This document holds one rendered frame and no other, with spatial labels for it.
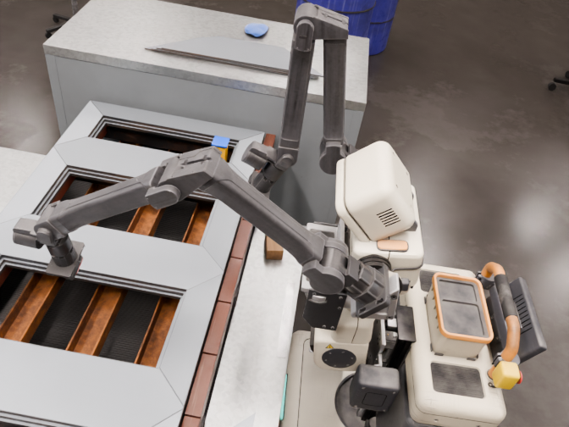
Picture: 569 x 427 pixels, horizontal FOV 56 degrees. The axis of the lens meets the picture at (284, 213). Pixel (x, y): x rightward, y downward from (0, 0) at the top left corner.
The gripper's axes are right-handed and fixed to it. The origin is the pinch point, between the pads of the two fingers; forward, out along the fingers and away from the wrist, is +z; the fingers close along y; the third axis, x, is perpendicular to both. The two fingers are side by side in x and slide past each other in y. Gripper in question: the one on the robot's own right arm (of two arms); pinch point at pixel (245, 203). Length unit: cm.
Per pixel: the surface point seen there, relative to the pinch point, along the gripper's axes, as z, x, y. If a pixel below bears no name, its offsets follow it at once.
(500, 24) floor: -1, 242, -451
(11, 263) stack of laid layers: 43, -53, 24
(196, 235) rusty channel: 35.9, -3.2, -12.6
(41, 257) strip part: 37, -46, 22
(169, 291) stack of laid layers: 21.4, -9.8, 26.0
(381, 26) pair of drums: 34, 101, -330
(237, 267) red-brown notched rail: 14.9, 7.1, 12.0
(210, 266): 16.0, -1.3, 15.4
